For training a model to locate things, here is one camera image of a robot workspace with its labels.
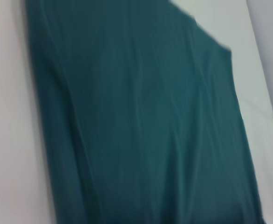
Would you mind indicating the teal t-shirt with FREE print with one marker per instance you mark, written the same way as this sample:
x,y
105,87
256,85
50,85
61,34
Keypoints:
x,y
138,116

